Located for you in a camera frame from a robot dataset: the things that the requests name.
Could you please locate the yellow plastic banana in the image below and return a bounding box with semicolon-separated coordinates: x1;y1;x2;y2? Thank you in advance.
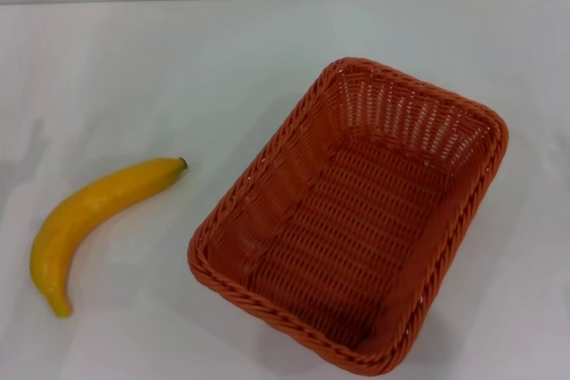
28;157;188;319

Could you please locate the orange woven plastic basket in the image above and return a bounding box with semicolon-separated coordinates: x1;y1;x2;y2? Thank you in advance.
186;57;510;375

